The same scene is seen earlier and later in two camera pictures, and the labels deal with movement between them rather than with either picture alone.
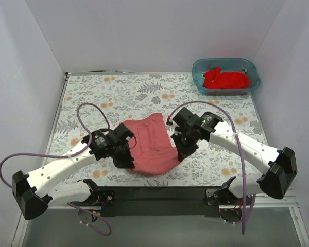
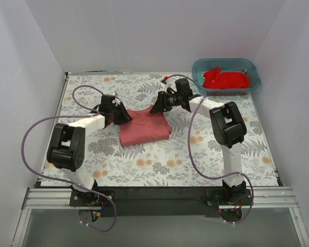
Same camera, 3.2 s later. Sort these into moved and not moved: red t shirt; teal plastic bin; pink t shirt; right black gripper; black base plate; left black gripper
Moved: left black gripper; pink t shirt; right black gripper
Not moved: black base plate; red t shirt; teal plastic bin
